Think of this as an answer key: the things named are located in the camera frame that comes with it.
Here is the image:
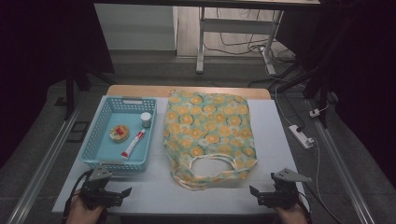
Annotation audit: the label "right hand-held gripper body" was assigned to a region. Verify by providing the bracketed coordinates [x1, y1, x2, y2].
[270, 167, 313, 209]

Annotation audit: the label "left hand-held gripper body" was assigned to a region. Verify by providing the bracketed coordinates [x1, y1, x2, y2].
[78, 164, 114, 210]

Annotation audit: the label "red and white tube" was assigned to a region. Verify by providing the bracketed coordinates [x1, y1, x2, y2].
[120, 128, 147, 160]

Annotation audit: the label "round colourful snack packet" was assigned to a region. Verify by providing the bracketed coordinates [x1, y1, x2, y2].
[108, 124, 130, 143]

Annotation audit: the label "blue plastic basket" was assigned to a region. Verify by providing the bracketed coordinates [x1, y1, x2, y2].
[79, 94, 158, 173]

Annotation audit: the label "orange print cloth bag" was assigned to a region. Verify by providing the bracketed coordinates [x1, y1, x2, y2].
[163, 89, 260, 191]

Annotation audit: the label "person's right hand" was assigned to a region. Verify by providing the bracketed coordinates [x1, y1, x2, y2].
[275, 199, 309, 224]

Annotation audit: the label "person's left hand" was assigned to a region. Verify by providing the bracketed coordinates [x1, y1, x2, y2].
[65, 194, 106, 224]

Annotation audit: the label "black floor plate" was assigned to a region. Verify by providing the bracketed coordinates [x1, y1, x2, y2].
[66, 120, 91, 144]

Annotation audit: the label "white power strip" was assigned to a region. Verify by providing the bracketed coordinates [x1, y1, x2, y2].
[288, 124, 316, 150]

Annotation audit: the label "small white jar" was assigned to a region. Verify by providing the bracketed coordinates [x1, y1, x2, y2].
[139, 111, 152, 129]

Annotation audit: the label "black stand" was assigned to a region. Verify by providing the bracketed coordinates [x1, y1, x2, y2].
[64, 46, 116, 121]
[269, 55, 339, 129]

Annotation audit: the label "black curtain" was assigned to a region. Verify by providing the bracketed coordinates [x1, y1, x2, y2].
[0, 0, 115, 169]
[279, 0, 396, 188]

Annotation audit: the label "white cabinet panel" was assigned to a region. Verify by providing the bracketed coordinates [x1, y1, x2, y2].
[93, 3, 179, 51]

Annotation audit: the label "white-legged desk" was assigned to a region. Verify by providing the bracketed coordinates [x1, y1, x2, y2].
[92, 0, 321, 76]

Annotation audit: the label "right hand-held gripper cable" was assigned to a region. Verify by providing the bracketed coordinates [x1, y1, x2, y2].
[297, 194, 313, 224]

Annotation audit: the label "thin white cable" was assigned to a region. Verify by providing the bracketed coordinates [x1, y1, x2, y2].
[274, 85, 300, 127]
[311, 138, 344, 224]

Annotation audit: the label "metal floor rail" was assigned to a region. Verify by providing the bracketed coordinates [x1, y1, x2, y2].
[6, 92, 90, 224]
[304, 98, 376, 224]

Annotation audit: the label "black power cable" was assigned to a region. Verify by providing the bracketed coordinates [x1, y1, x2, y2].
[247, 62, 306, 133]

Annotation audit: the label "tangled floor cables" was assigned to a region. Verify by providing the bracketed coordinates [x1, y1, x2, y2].
[204, 7, 297, 64]

